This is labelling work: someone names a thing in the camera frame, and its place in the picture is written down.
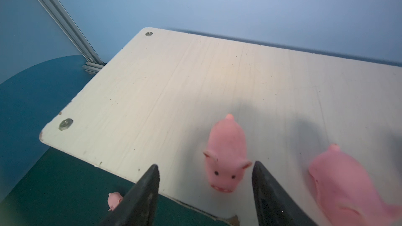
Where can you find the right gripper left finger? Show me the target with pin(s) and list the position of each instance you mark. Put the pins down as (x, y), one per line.
(138, 207)

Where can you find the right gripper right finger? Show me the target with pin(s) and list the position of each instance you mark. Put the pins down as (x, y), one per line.
(274, 206)

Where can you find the pink pig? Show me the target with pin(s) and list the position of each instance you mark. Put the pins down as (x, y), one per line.
(226, 158)
(346, 194)
(114, 199)

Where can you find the white two-tier shelf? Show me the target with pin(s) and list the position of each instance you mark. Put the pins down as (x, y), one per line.
(156, 101)

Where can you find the left aluminium frame post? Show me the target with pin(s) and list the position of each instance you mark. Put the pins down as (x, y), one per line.
(63, 19)

